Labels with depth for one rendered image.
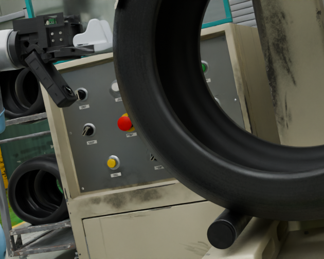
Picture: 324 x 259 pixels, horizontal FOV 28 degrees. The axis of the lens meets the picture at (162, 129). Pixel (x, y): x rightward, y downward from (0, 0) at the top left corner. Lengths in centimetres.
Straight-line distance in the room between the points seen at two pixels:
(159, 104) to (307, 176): 25
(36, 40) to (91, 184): 71
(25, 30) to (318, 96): 58
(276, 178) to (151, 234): 80
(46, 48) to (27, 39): 5
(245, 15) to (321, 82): 923
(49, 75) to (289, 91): 48
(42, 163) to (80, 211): 302
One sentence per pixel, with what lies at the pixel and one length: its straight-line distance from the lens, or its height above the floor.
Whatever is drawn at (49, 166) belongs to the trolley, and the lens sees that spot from 477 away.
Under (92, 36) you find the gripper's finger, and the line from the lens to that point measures 114.
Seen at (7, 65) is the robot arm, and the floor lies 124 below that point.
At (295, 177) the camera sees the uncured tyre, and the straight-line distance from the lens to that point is 96.
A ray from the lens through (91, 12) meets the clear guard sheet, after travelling 175.
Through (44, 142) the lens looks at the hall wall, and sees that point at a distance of 1215.
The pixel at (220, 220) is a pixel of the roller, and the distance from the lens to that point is 100.
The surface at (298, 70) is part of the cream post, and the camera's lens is 132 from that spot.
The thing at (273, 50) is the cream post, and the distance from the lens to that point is 132.
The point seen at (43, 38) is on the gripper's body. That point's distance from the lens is 117.
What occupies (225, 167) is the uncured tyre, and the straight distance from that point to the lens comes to 98.
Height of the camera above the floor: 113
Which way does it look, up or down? 3 degrees down
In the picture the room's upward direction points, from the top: 12 degrees counter-clockwise
